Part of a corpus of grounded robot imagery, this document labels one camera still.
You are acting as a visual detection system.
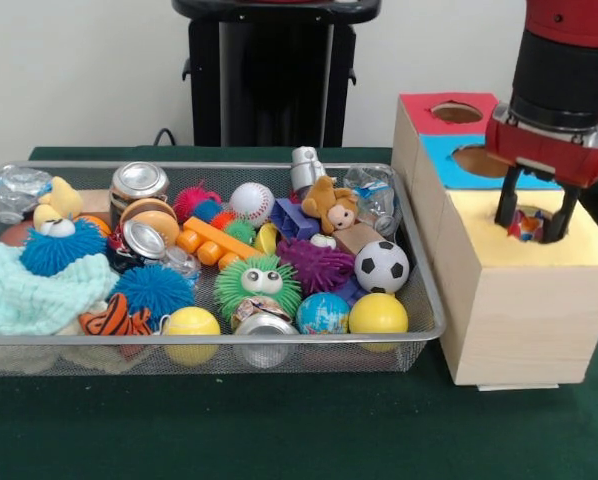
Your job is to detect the green spiky ball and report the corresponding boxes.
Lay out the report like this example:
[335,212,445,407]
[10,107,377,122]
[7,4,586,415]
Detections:
[213,254,303,323]

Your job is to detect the clear mesh bin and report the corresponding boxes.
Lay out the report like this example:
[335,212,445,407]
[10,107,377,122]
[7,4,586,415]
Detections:
[0,161,448,377]

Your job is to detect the orange bumpy toy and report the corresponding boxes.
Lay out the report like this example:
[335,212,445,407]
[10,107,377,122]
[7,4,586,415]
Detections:
[177,216,265,269]

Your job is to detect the brown plush teddy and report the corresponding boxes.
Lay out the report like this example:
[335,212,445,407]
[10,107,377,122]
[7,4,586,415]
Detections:
[300,175,361,233]

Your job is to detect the mint green cloth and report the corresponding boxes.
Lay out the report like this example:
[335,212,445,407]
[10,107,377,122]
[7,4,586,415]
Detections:
[0,240,120,339]

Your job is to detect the yellow ball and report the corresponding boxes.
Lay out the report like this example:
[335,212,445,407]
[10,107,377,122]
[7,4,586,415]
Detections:
[161,306,220,365]
[348,292,409,353]

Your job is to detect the small globe ball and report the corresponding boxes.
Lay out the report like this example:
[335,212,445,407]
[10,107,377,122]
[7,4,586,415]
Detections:
[296,292,352,336]

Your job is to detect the heart print cloth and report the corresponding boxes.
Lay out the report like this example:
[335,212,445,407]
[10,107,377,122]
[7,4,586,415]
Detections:
[509,207,550,244]

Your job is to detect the black and white soccer ball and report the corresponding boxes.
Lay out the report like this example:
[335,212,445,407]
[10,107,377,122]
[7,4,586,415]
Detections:
[354,240,411,294]

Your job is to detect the silver toy robot figure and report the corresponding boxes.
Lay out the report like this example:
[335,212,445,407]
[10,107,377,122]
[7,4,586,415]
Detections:
[290,146,326,196]

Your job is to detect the dark green table cloth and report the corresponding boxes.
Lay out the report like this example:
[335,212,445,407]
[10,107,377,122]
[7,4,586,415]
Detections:
[0,146,598,480]

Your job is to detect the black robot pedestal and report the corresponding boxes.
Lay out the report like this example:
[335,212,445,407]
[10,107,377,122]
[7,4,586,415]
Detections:
[172,0,382,149]

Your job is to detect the wooden box with three holes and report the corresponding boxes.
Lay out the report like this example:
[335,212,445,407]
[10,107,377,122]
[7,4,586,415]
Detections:
[391,92,598,391]

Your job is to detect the orange tiger plush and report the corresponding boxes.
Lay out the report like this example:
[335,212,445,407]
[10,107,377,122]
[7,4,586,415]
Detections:
[79,293,165,338]

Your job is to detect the blue spiky ball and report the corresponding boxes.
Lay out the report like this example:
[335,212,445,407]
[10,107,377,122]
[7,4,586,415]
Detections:
[114,264,196,326]
[19,218,108,279]

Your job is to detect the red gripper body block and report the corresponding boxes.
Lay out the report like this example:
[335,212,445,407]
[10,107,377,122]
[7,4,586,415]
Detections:
[484,103,598,190]

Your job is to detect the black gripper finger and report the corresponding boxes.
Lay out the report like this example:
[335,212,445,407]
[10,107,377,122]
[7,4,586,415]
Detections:
[544,180,583,245]
[494,163,524,230]

